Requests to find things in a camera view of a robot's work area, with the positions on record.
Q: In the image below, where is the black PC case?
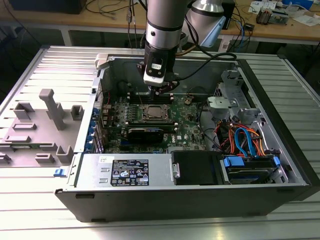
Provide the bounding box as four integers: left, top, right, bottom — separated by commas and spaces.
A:
54, 53, 320, 223

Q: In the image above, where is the hard disk in blue carrier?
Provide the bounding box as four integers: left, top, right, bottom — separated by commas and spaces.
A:
219, 155, 282, 185

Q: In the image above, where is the orange wire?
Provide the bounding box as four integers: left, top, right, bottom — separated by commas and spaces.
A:
249, 127, 270, 157

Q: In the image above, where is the black graphics card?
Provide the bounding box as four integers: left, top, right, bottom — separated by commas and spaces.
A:
127, 127, 165, 144

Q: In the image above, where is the red wire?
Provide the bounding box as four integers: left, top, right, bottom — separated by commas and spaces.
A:
215, 119, 235, 152

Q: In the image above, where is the silver metal handle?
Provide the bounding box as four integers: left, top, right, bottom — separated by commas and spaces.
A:
171, 162, 181, 179

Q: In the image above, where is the black wire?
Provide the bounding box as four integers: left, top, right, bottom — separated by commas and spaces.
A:
198, 104, 223, 154

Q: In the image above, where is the silver power supply unit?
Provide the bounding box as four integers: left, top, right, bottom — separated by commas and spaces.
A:
74, 152, 173, 188

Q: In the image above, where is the grey parts rack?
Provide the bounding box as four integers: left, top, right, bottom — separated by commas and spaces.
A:
0, 88, 85, 168

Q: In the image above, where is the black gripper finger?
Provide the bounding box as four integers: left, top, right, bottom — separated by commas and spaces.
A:
157, 79, 180, 95
148, 84, 159, 99

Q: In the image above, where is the silver metal drive cage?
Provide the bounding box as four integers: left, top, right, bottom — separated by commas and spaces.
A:
206, 69, 288, 161

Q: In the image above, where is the black RAM slot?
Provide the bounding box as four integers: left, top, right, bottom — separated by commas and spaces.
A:
127, 94, 174, 98
126, 125, 177, 129
127, 99, 174, 103
126, 120, 176, 124

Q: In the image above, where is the black camera cable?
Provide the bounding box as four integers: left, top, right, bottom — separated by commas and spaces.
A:
174, 14, 238, 82

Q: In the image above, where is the white printed card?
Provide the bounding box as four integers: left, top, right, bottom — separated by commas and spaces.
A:
248, 0, 277, 13

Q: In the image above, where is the copper finned heatsink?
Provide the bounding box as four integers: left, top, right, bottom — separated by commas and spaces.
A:
256, 6, 273, 25

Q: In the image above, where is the wide black desktop box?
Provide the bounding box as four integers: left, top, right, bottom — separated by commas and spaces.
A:
9, 0, 87, 15

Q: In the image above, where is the white paper sheet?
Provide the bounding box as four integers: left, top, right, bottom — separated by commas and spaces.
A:
292, 13, 320, 27

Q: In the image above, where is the wooden desk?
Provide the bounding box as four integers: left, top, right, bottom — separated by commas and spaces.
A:
0, 0, 320, 47

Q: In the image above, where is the grey electronic module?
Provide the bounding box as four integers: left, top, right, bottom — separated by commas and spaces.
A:
271, 9, 292, 26

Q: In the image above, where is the blue flat wire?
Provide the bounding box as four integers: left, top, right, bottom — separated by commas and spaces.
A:
234, 126, 256, 158

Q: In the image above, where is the tall black box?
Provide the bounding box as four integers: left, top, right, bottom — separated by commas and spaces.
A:
221, 0, 236, 30

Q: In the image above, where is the silver topped CPU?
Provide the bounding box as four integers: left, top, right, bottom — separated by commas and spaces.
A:
147, 106, 166, 119

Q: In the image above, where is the green motherboard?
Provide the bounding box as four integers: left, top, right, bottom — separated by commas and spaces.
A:
101, 92, 212, 154

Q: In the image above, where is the black plastic shroud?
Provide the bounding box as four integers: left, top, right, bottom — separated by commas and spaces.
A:
172, 151, 223, 186

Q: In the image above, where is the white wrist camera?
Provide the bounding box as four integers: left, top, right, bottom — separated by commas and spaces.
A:
143, 56, 167, 88

